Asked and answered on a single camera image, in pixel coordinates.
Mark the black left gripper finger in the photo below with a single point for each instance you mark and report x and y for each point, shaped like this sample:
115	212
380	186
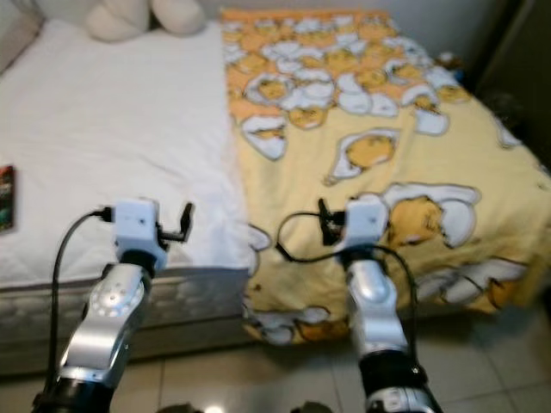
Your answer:
187	220

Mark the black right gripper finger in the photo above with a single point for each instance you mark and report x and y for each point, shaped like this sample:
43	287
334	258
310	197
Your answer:
325	217

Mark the dark book with red print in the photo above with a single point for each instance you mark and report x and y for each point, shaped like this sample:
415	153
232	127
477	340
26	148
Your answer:
7	198

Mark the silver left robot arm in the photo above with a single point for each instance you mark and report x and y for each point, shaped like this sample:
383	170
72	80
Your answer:
108	318

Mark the white quilted mattress pad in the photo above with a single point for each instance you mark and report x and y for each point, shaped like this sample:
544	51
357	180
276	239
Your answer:
120	146

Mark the yellow orange cartoon egg blanket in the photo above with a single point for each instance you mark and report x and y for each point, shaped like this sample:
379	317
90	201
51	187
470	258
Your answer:
370	112

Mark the dark wardrobe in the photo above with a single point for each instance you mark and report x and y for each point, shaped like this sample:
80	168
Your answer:
516	60

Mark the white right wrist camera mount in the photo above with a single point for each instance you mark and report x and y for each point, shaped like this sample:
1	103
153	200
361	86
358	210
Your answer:
364	222

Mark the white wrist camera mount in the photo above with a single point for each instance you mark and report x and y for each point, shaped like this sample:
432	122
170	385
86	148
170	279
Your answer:
138	225
364	222

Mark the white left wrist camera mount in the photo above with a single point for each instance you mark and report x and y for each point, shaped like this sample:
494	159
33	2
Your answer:
138	225

